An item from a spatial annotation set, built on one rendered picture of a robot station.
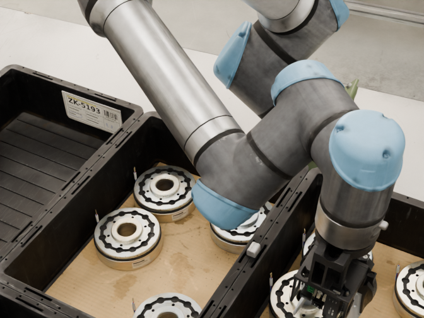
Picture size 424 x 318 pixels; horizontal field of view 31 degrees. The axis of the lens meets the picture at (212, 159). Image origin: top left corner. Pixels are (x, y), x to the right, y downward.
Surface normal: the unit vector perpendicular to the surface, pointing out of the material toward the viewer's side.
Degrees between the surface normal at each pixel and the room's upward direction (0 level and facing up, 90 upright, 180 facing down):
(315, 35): 103
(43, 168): 0
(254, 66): 62
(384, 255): 0
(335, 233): 90
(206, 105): 15
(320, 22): 89
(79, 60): 0
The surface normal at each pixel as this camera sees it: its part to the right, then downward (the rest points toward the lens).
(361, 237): 0.13, 0.71
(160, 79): -0.47, -0.19
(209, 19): -0.04, -0.73
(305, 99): -0.62, -0.33
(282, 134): -0.39, 0.04
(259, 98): -0.32, 0.60
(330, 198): -0.80, 0.41
